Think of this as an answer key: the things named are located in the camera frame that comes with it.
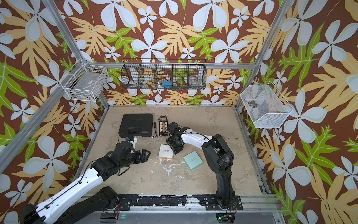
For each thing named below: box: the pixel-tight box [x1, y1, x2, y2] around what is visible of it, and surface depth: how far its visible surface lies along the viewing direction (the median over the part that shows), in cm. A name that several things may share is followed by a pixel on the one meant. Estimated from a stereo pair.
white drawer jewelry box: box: [158, 143, 174, 161], surface depth 91 cm
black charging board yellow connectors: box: [157, 114, 169, 137], surface depth 107 cm
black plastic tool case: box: [118, 113, 154, 138], surface depth 106 cm
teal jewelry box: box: [183, 150, 204, 170], surface depth 88 cm
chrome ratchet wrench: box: [151, 121, 158, 139], surface depth 107 cm
